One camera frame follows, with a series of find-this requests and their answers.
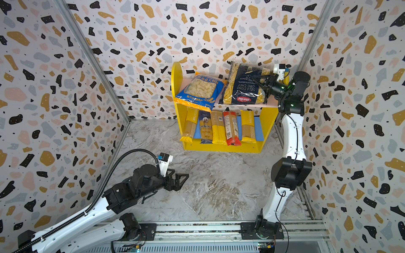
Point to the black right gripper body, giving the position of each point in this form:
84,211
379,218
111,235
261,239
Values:
269,85

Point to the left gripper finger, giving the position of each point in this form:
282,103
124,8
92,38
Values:
179,181
170,173

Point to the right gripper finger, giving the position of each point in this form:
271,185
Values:
264,82
267,73

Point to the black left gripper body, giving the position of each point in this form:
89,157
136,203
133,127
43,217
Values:
159,183

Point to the clear black penne bag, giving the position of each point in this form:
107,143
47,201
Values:
241,89

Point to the blue orange orecchiette bag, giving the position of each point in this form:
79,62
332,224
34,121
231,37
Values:
201,93

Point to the yellow Pastatime spaghetti pack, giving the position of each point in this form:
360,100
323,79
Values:
190,125

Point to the plain yellow spaghetti pack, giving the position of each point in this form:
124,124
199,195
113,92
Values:
218,128

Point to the red spaghetti pack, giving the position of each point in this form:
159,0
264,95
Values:
231,128

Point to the dark blue spaghetti pack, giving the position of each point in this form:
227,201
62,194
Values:
206,132

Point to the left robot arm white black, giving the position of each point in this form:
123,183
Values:
105,218

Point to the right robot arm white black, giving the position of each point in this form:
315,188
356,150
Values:
293,168

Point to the yellow shelf pink blue boards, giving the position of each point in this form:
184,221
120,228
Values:
265,117

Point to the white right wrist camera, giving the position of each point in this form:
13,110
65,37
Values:
281,70

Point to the right aluminium corner post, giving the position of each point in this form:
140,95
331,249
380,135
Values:
323,17

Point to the aluminium corner post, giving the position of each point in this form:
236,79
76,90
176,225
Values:
75,28
323,17

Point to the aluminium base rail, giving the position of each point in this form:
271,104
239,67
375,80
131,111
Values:
289,236

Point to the left aluminium corner post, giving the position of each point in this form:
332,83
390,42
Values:
75,28

